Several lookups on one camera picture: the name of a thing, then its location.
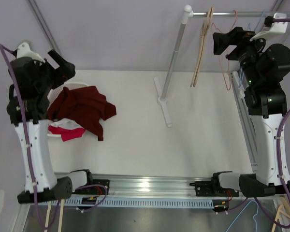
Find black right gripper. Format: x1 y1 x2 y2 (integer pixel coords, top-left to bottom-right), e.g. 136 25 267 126
213 27 275 87

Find pink wire hanger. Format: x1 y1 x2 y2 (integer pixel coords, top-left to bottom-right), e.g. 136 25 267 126
210 10 238 91

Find beige wooden hanger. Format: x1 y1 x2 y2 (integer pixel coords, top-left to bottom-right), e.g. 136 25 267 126
190 6 214 87
190 19 209 87

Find blue wire hanger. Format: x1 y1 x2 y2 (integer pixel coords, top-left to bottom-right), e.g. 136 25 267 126
238 11 266 92

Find dark maroon t shirt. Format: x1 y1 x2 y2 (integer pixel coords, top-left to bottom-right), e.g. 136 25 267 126
48 86 116 141

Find white t shirt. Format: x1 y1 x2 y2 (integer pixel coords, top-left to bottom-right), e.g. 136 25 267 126
48 118 82 130

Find pink magenta t shirt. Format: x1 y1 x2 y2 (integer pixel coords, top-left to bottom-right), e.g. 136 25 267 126
48 126 86 142

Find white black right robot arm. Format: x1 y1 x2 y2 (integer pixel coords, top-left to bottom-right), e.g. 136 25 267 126
210 27 290 198

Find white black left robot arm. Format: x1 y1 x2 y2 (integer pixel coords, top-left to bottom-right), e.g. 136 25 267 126
7 50 94 204

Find beige hanger floor left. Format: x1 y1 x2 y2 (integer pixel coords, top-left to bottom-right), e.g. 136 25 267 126
44 199 65 232

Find beige hanger floor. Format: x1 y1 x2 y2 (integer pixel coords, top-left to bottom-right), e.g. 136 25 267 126
274 197 290 225
44 199 65 232

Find beige hanger floor right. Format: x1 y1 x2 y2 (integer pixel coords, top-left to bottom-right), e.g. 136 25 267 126
274 197 290 225

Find white plastic laundry basket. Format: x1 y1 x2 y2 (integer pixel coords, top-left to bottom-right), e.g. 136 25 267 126
47 82 89 138

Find metal clothes rack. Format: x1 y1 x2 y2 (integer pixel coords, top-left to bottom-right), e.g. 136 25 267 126
154 0 283 128

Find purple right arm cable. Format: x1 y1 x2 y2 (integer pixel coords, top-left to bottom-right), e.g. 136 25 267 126
253 17 290 229

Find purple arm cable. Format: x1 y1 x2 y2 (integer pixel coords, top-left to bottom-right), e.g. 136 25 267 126
253 17 290 229
0 43 49 230

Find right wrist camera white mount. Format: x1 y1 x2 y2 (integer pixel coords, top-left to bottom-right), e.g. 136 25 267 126
250 13 290 41

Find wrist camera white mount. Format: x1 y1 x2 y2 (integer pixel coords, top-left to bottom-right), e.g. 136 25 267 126
12 41 45 63
250 13 290 41

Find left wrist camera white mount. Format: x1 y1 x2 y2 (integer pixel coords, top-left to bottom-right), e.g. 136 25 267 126
12 41 45 63

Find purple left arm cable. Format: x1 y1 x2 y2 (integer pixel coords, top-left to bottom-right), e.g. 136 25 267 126
0 43 49 230

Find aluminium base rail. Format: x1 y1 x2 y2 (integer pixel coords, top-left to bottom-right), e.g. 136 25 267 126
50 159 285 201

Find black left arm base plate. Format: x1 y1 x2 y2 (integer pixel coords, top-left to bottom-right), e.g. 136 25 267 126
74 179 110 195

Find white slotted cable duct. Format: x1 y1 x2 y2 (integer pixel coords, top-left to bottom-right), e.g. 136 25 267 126
48 195 215 209

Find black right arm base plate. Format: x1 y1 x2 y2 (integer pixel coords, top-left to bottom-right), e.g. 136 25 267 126
189 181 239 197

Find blue wire hanger floor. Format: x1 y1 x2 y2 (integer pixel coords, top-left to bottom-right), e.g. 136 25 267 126
226 200 260 232

